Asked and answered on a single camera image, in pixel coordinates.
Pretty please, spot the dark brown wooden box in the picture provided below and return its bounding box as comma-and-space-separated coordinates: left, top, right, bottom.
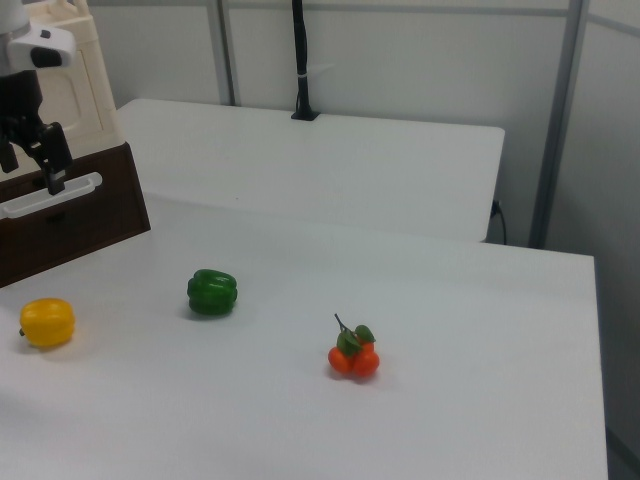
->
0, 142, 152, 290

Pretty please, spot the orange tangerine cluster with leaves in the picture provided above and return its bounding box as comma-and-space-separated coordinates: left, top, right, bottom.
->
327, 313, 381, 381

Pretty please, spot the black pole with clamp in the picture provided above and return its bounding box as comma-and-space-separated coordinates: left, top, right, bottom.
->
291, 0, 321, 123

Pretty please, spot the grey metal partition post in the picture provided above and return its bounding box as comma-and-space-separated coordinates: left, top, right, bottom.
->
206, 0, 240, 107
528, 0, 590, 250

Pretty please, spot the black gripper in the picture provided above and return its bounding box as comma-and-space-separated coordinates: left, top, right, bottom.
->
0, 68, 75, 197

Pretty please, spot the green bell pepper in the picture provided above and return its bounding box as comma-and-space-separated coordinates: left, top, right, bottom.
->
186, 268, 238, 317

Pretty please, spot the white side table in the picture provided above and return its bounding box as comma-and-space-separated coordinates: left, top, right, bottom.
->
113, 97, 506, 245

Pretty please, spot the black cable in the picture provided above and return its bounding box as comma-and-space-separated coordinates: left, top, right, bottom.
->
491, 198, 508, 246

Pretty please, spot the cream plastic storage cabinet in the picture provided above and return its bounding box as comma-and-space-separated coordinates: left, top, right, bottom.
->
0, 0, 124, 221

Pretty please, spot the yellow bell pepper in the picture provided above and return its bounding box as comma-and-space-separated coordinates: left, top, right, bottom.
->
18, 297, 76, 350

